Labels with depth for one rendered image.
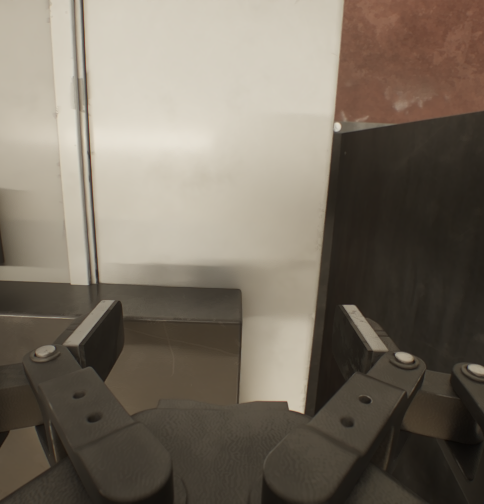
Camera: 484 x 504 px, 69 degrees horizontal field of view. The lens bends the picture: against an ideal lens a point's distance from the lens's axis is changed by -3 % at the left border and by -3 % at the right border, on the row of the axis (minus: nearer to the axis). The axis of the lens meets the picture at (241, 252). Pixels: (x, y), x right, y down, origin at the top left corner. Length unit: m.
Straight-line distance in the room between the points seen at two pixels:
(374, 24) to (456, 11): 0.22
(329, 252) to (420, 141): 0.53
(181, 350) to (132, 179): 0.09
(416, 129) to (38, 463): 0.60
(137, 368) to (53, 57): 0.15
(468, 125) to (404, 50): 0.64
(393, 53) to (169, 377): 1.04
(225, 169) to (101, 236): 0.07
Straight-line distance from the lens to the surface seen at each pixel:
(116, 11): 0.20
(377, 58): 1.10
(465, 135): 0.52
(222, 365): 0.17
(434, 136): 0.59
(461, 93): 1.19
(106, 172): 0.19
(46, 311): 0.18
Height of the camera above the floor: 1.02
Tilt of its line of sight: 74 degrees down
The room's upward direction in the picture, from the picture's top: 178 degrees clockwise
